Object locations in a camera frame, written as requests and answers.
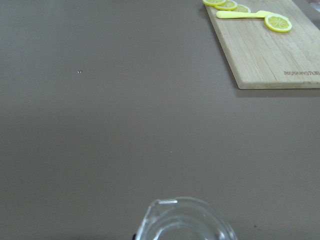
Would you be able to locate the lemon slice front top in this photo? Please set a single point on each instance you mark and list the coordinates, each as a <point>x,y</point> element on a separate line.
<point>278,23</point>

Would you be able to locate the yellow plastic knife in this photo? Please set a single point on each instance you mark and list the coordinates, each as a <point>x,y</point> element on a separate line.
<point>222,14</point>

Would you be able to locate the bamboo cutting board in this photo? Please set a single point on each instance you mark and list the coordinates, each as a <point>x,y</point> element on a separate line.
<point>261,58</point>

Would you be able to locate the clear glass measuring cup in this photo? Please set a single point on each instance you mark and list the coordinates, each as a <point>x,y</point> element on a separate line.
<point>183,218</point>

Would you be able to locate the lemon slice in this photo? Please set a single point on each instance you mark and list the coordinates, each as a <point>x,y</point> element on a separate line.
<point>242,9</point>
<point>228,5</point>
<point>278,23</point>

